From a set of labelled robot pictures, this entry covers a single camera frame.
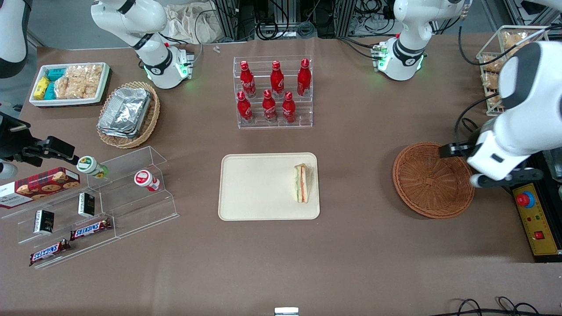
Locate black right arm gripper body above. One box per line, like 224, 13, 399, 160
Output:
0, 112, 34, 162

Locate triangle sandwich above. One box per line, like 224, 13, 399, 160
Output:
293, 163, 311, 205

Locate round brown wicker basket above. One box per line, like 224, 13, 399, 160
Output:
392, 141, 476, 219

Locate oval light wicker basket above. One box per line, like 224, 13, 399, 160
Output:
97, 81, 161, 149

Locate cream plastic tray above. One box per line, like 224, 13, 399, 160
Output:
218, 152, 321, 221

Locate red tartan cookie box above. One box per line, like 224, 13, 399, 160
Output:
0, 167, 81, 210

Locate green capped yogurt bottle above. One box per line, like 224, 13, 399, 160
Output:
76, 155, 109, 180

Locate white rectangular snack bin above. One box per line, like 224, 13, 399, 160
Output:
29, 62, 111, 108

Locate yellow snack pack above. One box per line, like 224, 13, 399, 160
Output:
33, 76, 51, 101

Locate rice cracker bag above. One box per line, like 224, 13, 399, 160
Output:
66, 64, 104, 86
54, 77, 100, 100

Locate small black box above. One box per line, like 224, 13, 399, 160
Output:
34, 209, 55, 235
78, 192, 96, 219

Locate fried snack bag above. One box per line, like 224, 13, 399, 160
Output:
502, 31, 532, 57
480, 55, 505, 111

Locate steel appliance pan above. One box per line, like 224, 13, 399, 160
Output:
544, 149, 562, 183

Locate stacked aluminium foil trays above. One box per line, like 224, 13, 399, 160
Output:
97, 87, 152, 139

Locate Snickers chocolate bar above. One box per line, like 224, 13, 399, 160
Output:
70, 218, 113, 241
29, 239, 72, 267

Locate red capped yogurt bottle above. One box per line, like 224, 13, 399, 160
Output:
134, 169, 161, 193

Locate yellow control panel with e-stop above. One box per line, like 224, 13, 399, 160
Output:
512, 183, 562, 257

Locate clear acrylic stepped shelf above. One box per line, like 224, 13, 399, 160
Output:
0, 146, 180, 269

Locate clear acrylic bottle rack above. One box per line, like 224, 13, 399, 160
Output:
233, 55, 313, 129

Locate red cola bottle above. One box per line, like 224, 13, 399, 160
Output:
237, 91, 253, 124
297, 58, 312, 97
282, 91, 296, 124
262, 89, 277, 123
239, 61, 257, 98
270, 61, 285, 98

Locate white cloth bag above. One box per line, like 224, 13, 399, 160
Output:
165, 3, 221, 45

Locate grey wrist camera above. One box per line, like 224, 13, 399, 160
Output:
471, 171, 510, 189

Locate white wire rack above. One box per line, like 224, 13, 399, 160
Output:
476, 25, 552, 117

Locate black looped cable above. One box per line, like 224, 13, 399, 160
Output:
439, 296, 541, 316

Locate grey coiled cable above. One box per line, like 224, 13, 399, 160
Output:
296, 21, 317, 38

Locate black coiled cable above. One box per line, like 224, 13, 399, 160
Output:
256, 18, 291, 41

